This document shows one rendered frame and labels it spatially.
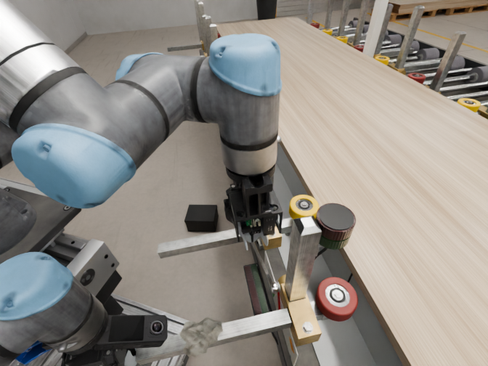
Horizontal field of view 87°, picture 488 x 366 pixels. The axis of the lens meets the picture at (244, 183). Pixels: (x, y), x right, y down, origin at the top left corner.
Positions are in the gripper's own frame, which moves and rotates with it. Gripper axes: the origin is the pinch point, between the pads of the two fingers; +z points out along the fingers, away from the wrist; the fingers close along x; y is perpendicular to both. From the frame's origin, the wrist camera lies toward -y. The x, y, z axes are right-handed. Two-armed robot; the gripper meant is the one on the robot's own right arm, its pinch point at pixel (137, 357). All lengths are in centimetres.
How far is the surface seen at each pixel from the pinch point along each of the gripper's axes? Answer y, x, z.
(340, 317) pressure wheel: -41.1, 4.0, -6.9
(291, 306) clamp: -33.2, -1.1, -4.4
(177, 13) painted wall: -9, -767, 55
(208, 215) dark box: -15, -97, 71
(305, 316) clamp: -35.2, 1.6, -4.4
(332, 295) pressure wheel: -41.3, 0.0, -7.9
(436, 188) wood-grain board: -84, -22, -7
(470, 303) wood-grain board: -67, 7, -7
